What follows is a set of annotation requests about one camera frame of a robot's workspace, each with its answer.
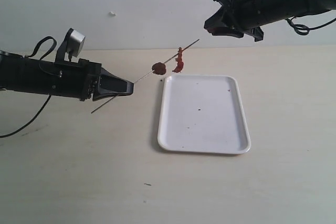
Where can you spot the red meat piece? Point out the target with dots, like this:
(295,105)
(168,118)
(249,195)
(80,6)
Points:
(179,61)

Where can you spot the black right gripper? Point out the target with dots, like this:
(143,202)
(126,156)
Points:
(238,17)

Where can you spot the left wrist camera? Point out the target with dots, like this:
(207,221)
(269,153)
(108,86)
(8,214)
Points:
(72,45)

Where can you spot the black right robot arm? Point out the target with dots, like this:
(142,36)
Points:
(316,7)

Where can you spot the thin wooden skewer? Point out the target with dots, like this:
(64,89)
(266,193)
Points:
(143,77)

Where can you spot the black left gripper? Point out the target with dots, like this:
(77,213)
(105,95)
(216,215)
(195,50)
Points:
(63,79)

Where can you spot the brown meatball piece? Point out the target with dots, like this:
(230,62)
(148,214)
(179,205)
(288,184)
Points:
(159,68)

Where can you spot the white plastic tray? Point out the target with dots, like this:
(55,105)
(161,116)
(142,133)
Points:
(202,114)

